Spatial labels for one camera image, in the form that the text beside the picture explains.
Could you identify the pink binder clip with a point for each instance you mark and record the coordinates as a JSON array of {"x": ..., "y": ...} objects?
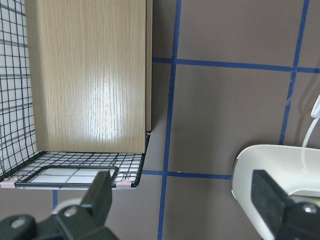
[
  {"x": 9, "y": 183},
  {"x": 124, "y": 183}
]

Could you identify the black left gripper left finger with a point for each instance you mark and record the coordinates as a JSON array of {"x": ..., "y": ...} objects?
[{"x": 98, "y": 199}]

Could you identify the wire basket with checked liner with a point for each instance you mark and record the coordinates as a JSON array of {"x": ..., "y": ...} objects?
[{"x": 19, "y": 157}]

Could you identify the wooden box in basket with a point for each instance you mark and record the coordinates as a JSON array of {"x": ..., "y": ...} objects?
[{"x": 90, "y": 72}]

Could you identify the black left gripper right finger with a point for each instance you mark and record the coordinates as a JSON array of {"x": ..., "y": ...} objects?
[{"x": 269, "y": 199}]

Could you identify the white toaster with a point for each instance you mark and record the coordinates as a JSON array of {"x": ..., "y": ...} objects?
[{"x": 297, "y": 171}]

